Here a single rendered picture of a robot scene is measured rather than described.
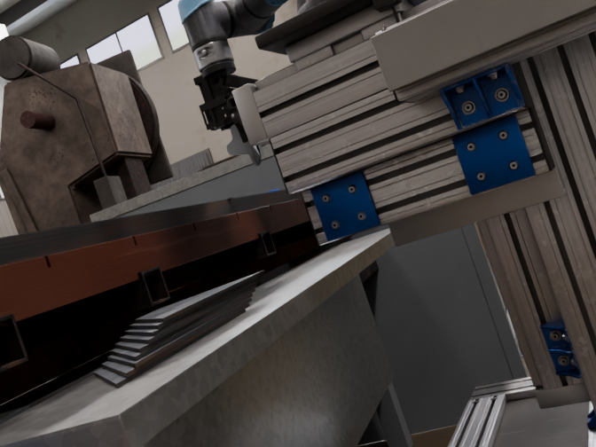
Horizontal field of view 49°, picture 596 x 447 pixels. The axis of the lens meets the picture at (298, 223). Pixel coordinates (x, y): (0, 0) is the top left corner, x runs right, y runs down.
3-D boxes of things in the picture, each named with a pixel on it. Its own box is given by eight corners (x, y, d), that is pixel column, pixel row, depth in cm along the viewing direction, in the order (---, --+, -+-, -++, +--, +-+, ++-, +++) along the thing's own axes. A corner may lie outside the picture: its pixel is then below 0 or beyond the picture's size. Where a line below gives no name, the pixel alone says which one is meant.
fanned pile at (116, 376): (18, 416, 62) (4, 376, 62) (202, 317, 99) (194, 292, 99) (122, 387, 58) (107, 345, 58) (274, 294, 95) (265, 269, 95)
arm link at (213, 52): (234, 43, 134) (217, 37, 127) (241, 65, 134) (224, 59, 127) (203, 58, 137) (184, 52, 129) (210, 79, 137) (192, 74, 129)
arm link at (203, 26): (220, -15, 131) (181, -11, 127) (238, 36, 131) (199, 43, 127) (206, 3, 138) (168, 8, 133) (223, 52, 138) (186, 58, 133)
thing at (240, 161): (92, 225, 241) (89, 215, 241) (172, 211, 298) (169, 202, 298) (429, 94, 199) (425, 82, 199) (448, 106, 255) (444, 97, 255)
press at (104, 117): (45, 405, 559) (-74, 60, 560) (145, 354, 689) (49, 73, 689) (192, 367, 494) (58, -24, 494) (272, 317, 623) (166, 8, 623)
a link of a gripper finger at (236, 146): (238, 173, 133) (223, 130, 133) (262, 163, 131) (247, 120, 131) (231, 174, 130) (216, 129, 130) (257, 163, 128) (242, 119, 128)
